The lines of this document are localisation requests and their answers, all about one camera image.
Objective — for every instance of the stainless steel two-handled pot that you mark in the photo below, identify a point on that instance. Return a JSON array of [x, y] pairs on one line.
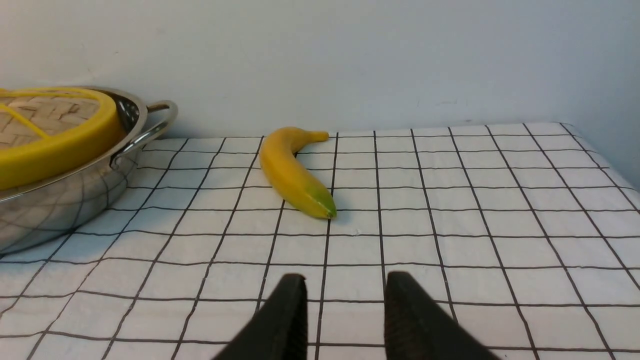
[[41, 212]]

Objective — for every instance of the yellow banana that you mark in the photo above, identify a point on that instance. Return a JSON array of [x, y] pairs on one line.
[[287, 175]]

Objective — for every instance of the white checkered tablecloth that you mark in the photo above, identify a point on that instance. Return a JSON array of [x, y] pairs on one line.
[[522, 232]]

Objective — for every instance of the yellow-rimmed bamboo steamer lid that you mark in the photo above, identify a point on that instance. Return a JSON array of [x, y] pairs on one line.
[[49, 131]]

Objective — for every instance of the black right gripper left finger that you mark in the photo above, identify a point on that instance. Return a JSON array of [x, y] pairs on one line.
[[279, 330]]

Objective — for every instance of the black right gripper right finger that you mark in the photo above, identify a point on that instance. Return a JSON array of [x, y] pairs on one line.
[[417, 328]]

